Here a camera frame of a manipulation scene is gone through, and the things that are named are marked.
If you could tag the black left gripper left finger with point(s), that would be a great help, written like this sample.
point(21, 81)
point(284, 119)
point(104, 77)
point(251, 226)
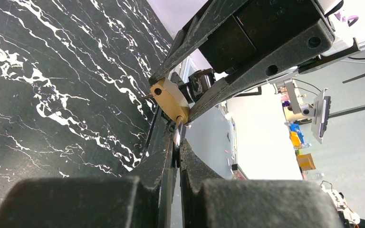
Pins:
point(141, 199)

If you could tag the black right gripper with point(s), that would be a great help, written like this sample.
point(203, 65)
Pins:
point(258, 38)

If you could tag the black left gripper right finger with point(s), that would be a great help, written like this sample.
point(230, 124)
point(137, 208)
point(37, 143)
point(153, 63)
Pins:
point(210, 201)

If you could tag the large brass padlock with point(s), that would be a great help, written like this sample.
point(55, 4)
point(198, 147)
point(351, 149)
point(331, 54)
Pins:
point(173, 103)

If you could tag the monitor on stand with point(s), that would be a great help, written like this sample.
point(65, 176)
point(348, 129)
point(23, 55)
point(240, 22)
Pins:
point(318, 111)

